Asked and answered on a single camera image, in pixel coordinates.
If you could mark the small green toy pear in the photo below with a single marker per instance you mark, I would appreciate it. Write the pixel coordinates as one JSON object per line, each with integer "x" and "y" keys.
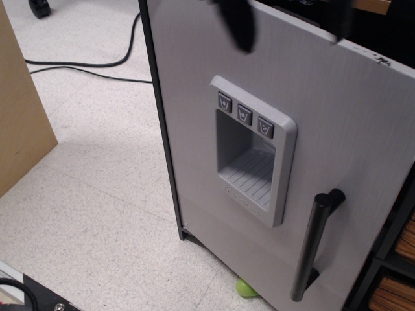
{"x": 244, "y": 289}

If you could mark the wicker basket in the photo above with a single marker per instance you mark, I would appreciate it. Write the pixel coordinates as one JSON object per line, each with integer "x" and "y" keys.
{"x": 405, "y": 243}
{"x": 392, "y": 294}

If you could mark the wooden board top right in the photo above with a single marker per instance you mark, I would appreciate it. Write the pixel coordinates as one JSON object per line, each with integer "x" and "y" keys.
{"x": 373, "y": 6}

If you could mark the dark grey fridge cabinet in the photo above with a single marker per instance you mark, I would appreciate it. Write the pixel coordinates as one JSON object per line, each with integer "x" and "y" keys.
{"x": 162, "y": 129}

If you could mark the black caster wheel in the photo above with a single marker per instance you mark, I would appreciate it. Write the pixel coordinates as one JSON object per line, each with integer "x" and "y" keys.
{"x": 40, "y": 8}

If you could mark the grey side shelf unit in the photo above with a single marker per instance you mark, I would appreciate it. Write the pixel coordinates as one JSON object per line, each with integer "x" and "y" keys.
{"x": 383, "y": 259}

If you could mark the light wooden panel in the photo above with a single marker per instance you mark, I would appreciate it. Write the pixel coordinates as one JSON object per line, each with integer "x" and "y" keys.
{"x": 26, "y": 133}

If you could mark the black fridge door handle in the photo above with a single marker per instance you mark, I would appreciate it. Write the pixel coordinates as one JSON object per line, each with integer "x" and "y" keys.
{"x": 324, "y": 205}

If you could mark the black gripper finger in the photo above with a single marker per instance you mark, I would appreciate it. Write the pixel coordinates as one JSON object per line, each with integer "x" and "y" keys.
{"x": 340, "y": 19}
{"x": 239, "y": 22}

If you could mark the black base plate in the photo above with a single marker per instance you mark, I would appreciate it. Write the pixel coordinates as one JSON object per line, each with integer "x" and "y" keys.
{"x": 47, "y": 299}

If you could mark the wicker basket upper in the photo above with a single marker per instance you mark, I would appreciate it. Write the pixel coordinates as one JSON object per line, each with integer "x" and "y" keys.
{"x": 405, "y": 243}

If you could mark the wicker basket lower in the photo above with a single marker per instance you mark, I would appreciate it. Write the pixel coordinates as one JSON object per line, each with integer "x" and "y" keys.
{"x": 392, "y": 294}

